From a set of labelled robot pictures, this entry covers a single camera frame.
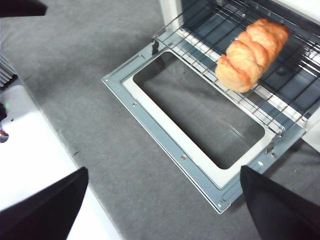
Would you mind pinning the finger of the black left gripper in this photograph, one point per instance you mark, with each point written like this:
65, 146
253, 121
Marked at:
20, 7

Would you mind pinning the grey ribbed heat sink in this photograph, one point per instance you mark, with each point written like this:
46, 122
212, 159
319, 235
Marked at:
6, 72

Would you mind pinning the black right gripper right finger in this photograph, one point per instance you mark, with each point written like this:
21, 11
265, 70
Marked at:
282, 212

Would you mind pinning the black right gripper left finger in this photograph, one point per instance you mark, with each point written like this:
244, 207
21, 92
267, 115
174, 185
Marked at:
45, 215

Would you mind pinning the golden braided bread loaf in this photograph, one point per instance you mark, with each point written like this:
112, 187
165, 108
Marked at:
252, 55

